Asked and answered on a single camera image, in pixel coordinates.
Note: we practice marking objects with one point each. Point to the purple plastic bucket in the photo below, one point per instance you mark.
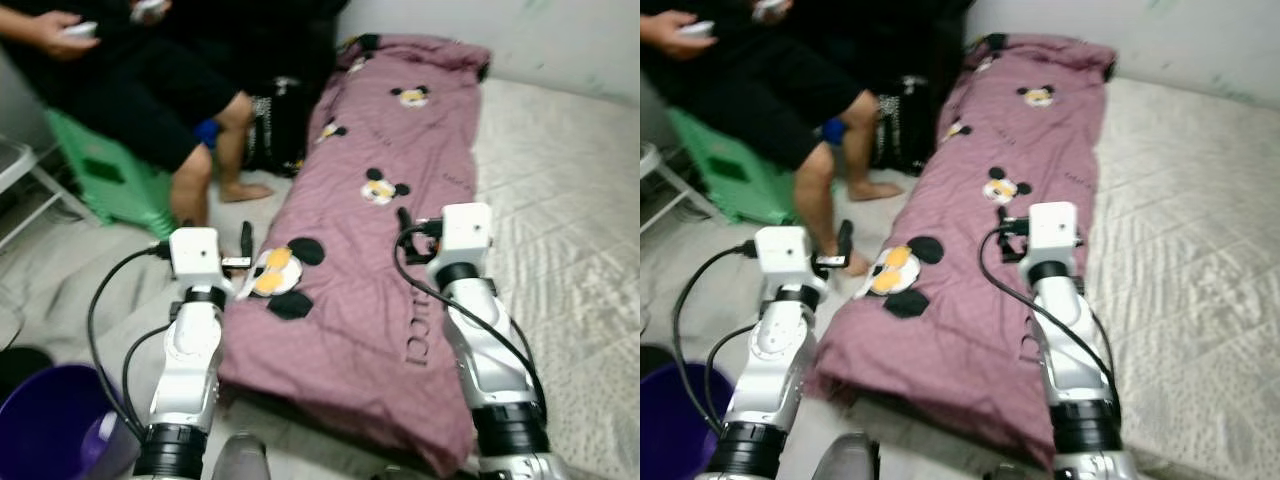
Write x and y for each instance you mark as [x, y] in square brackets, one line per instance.
[680, 430]
[50, 430]

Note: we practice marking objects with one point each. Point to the small blue item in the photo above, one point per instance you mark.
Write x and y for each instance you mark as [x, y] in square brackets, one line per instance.
[206, 133]
[834, 130]

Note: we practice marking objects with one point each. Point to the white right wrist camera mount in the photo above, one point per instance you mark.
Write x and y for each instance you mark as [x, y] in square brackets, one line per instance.
[465, 230]
[1052, 230]

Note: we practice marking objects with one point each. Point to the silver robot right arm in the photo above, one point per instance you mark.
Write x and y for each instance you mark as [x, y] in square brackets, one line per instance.
[490, 370]
[1080, 370]

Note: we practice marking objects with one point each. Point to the white metal rack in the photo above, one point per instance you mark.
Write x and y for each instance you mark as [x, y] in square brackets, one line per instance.
[660, 180]
[20, 165]

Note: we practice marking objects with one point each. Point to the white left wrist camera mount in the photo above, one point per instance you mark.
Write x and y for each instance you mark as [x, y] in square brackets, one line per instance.
[195, 255]
[785, 255]

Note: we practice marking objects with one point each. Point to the grey patterned quilted mattress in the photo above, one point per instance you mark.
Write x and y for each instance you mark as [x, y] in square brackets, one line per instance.
[1190, 250]
[570, 250]

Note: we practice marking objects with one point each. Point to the purple cartoon mouse print blanket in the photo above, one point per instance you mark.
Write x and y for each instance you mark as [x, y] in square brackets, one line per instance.
[1040, 140]
[430, 150]

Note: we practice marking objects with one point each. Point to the person in black clothes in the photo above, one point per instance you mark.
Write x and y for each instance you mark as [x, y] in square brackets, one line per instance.
[130, 80]
[760, 80]

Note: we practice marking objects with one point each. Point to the black bag with white print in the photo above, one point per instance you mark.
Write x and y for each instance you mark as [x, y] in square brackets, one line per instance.
[900, 130]
[275, 130]

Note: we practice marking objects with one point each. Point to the green plastic stool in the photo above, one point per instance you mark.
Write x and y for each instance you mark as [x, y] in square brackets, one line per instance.
[110, 185]
[725, 170]

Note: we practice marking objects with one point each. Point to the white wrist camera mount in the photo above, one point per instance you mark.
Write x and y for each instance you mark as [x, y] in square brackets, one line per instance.
[1052, 230]
[785, 255]
[195, 255]
[465, 230]

